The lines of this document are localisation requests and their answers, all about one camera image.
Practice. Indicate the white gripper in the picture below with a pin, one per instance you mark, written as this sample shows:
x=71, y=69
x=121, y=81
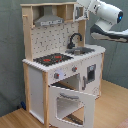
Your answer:
x=84, y=3

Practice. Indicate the white microwave door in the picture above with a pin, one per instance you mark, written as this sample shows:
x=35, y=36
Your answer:
x=78, y=12

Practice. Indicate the white oven door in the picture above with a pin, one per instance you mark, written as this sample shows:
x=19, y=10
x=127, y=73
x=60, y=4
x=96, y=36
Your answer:
x=63, y=102

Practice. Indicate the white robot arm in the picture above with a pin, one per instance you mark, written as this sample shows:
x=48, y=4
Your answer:
x=109, y=16

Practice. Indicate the wooden toy kitchen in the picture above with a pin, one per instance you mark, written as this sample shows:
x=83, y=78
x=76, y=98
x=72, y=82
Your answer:
x=45, y=40

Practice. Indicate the grey range hood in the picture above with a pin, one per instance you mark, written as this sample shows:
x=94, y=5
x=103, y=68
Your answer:
x=47, y=20

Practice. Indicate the black toy faucet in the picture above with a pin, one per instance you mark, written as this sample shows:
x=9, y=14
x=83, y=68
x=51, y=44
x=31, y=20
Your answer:
x=72, y=41

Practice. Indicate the grey toy sink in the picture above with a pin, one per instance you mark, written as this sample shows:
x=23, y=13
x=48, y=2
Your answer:
x=79, y=51

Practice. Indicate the white cabinet door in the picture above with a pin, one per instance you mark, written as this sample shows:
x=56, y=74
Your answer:
x=91, y=71

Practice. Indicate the black stove top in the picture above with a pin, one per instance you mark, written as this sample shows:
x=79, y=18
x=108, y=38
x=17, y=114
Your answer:
x=52, y=59

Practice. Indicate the right red stove knob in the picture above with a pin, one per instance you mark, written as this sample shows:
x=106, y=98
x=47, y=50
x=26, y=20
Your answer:
x=74, y=69

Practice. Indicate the red stove knob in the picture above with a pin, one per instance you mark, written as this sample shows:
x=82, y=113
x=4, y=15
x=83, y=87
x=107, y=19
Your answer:
x=56, y=75
x=74, y=69

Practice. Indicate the left red stove knob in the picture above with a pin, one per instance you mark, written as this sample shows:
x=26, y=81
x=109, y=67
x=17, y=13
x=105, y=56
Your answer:
x=56, y=75

